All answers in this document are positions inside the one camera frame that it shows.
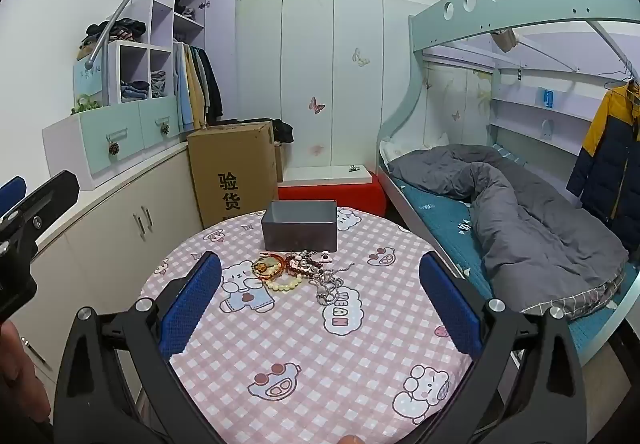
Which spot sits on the cream low cabinet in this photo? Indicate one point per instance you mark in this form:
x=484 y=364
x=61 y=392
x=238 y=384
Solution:
x=110 y=229

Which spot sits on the dark metal tin box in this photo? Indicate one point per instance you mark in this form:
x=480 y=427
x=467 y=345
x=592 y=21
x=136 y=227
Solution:
x=300 y=234

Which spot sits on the pale green bunk bed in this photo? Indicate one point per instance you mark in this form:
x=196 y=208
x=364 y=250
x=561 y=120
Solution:
x=480 y=4

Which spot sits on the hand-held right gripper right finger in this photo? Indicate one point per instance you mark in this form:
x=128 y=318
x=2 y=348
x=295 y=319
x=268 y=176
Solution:
x=450 y=304

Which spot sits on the grey duvet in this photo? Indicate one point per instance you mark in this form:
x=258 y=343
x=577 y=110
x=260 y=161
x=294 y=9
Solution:
x=530 y=224

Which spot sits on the folded blue jeans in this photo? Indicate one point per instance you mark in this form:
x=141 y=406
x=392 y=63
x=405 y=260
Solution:
x=134 y=91

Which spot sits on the person's left hand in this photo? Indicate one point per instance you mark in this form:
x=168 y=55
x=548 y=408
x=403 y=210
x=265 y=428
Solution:
x=17 y=374

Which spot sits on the white wall shelves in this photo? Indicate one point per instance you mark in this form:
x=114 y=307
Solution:
x=520 y=111

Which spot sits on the pile of dark clothes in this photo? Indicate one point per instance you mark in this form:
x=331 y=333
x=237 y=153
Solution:
x=117 y=30

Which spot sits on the red ottoman with white top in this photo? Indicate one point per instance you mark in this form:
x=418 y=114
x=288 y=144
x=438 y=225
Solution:
x=325 y=194

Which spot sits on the pink checked cartoon tablecloth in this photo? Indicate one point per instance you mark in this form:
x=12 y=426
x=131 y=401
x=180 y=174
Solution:
x=300 y=349

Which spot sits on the small cardboard box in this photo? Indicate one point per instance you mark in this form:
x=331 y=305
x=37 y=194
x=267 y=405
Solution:
x=279 y=164

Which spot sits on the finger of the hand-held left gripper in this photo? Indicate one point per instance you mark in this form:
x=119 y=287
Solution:
x=10 y=196
x=47 y=199

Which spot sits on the large cardboard box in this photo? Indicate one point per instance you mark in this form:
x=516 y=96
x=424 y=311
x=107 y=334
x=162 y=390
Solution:
x=230 y=164

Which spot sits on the light blue hanging garment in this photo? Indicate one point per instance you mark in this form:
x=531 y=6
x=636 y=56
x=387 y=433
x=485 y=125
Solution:
x=181 y=94

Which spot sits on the yellow hanging garment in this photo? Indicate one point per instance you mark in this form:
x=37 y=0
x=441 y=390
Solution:
x=197 y=94

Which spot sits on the teal bed sheet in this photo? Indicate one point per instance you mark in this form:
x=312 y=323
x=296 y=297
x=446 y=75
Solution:
x=440 y=219

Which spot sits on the teal drawer cabinet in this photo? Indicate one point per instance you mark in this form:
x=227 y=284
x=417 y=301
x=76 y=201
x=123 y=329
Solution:
x=120 y=126

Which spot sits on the blue box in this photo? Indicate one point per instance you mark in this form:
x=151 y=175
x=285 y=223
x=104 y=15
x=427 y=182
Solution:
x=545 y=98

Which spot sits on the yellow and navy jacket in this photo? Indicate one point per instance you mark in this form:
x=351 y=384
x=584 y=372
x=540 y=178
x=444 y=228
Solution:
x=607 y=164

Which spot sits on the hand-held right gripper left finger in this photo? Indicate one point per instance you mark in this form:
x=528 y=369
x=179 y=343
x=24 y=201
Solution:
x=192 y=304

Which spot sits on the black cloth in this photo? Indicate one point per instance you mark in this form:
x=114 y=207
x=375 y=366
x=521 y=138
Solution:
x=282 y=131

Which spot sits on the beige hanging bag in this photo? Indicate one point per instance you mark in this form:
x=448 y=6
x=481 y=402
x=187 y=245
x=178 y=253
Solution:
x=506 y=40

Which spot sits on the white wardrobe with butterfly stickers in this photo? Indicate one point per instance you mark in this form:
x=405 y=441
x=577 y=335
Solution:
x=300 y=49

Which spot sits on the orange bangle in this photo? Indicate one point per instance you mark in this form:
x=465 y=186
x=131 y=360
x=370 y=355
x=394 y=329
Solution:
x=260 y=268

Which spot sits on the pinecone ornament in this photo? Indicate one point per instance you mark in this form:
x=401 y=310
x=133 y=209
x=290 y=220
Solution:
x=114 y=149
x=164 y=129

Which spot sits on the folded grey clothes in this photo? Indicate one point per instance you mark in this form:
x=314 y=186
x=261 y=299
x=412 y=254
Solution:
x=161 y=84

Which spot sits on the black hanging garment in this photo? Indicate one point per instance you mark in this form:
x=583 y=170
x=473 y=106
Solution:
x=215 y=89

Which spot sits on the green plant decoration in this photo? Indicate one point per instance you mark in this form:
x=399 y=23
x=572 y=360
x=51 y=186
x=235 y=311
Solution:
x=86 y=104

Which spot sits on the clothes hanger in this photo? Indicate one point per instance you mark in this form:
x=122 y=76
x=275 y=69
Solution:
x=620 y=83

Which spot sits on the lavender stair cabinet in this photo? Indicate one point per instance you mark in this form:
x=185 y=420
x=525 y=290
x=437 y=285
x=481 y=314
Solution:
x=162 y=31

